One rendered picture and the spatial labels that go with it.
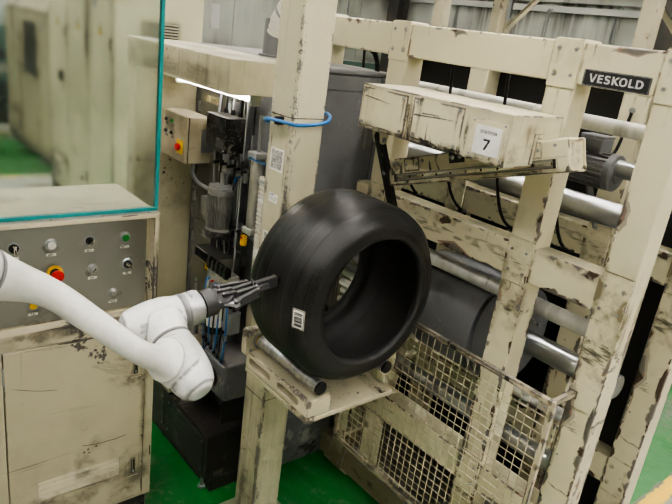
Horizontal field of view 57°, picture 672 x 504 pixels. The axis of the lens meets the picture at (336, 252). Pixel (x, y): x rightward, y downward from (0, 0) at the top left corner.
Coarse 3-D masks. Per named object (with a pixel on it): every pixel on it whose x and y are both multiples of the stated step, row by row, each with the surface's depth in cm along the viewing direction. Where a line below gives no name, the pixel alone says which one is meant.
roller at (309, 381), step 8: (256, 344) 214; (264, 344) 210; (272, 352) 206; (280, 352) 205; (280, 360) 203; (288, 360) 201; (288, 368) 200; (296, 368) 197; (296, 376) 197; (304, 376) 194; (312, 376) 193; (304, 384) 194; (312, 384) 191; (320, 384) 190; (320, 392) 191
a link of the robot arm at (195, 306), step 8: (184, 296) 158; (192, 296) 159; (200, 296) 160; (184, 304) 156; (192, 304) 157; (200, 304) 159; (192, 312) 157; (200, 312) 158; (192, 320) 158; (200, 320) 160
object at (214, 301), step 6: (210, 288) 164; (204, 294) 161; (210, 294) 162; (216, 294) 166; (204, 300) 161; (210, 300) 161; (216, 300) 162; (222, 300) 163; (228, 300) 164; (210, 306) 161; (216, 306) 162; (222, 306) 163; (228, 306) 164; (210, 312) 161; (216, 312) 163
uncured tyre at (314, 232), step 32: (320, 192) 192; (352, 192) 193; (288, 224) 183; (320, 224) 176; (352, 224) 175; (384, 224) 180; (416, 224) 193; (256, 256) 187; (288, 256) 176; (320, 256) 171; (352, 256) 175; (384, 256) 221; (416, 256) 194; (288, 288) 173; (320, 288) 172; (352, 288) 223; (384, 288) 222; (416, 288) 202; (256, 320) 191; (288, 320) 175; (320, 320) 176; (352, 320) 223; (384, 320) 217; (416, 320) 205; (288, 352) 183; (320, 352) 181; (352, 352) 211; (384, 352) 199
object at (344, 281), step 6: (354, 258) 243; (348, 264) 245; (354, 264) 253; (348, 270) 248; (354, 270) 242; (342, 276) 251; (348, 276) 247; (336, 282) 251; (342, 282) 249; (348, 282) 247; (336, 288) 251; (342, 288) 251; (336, 294) 252; (342, 294) 255; (336, 300) 253
